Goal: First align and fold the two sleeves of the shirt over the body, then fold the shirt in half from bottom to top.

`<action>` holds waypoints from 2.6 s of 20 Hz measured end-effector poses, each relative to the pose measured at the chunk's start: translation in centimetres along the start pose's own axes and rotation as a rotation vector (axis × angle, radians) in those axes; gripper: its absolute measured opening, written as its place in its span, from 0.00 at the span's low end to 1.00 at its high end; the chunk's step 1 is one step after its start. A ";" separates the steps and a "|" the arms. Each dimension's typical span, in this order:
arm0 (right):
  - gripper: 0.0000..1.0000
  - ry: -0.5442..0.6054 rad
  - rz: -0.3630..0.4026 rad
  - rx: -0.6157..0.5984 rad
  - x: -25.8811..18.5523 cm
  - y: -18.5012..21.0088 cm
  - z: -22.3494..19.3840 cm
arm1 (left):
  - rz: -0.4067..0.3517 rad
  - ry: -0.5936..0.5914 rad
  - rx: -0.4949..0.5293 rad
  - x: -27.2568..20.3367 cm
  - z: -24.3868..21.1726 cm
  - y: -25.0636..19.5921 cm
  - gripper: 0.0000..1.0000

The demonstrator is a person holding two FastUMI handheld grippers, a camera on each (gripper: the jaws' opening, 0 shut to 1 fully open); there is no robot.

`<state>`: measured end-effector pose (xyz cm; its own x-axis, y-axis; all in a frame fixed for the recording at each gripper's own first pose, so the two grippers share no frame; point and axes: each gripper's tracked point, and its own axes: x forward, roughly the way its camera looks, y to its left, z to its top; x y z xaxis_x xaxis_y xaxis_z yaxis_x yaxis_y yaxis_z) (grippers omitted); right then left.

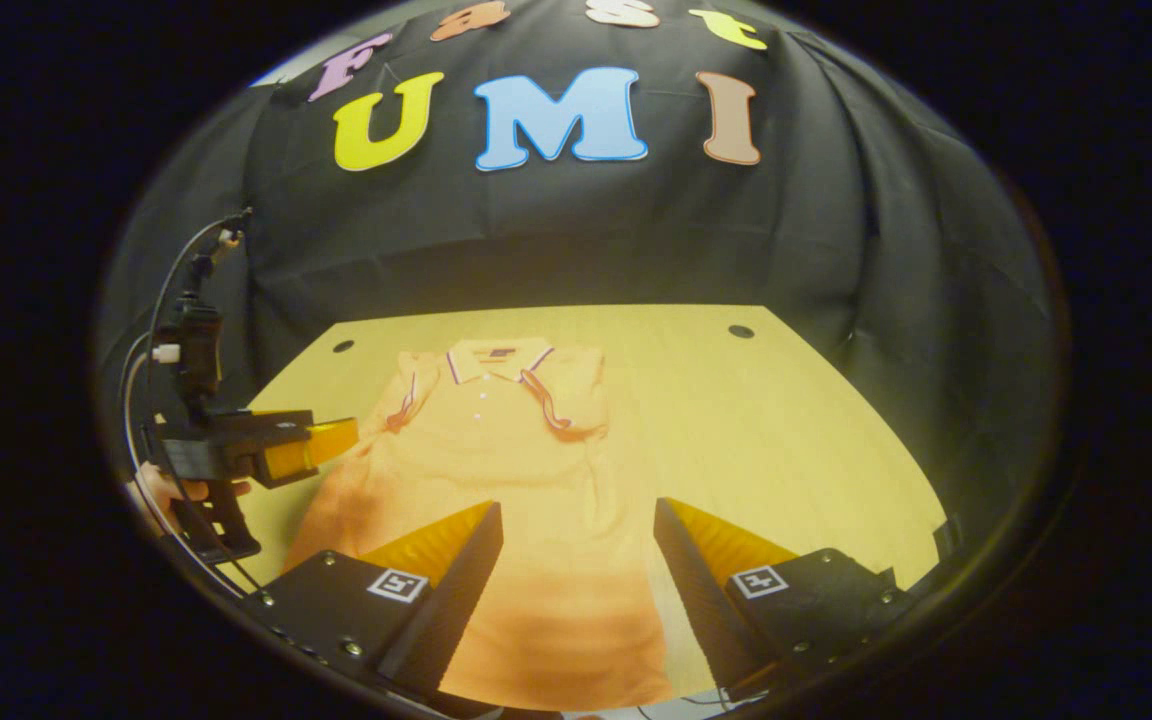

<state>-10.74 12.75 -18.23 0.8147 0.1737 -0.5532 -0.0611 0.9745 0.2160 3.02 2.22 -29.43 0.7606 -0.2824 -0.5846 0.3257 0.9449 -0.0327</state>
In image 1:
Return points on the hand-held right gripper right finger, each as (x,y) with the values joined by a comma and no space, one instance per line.
(701,610)

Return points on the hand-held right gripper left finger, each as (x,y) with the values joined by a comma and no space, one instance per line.
(441,610)

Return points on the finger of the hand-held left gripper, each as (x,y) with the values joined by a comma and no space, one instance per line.
(311,445)

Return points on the orange T-shirt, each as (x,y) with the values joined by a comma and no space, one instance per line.
(516,470)

